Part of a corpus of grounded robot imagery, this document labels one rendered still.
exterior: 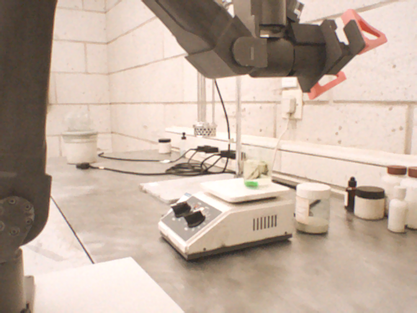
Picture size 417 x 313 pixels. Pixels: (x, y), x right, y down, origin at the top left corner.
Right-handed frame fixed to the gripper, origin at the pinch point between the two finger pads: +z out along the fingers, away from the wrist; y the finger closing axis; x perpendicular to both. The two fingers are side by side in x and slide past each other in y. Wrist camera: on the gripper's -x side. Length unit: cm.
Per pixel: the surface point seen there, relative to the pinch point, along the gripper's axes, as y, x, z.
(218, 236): 14.9, 21.6, -25.1
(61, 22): 184, -170, -36
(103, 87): 211, -133, -10
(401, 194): 10.5, 21.0, 8.5
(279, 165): 55, -2, 16
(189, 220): 17.0, 18.0, -28.4
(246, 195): 12.8, 16.5, -19.7
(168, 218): 23.3, 15.8, -30.0
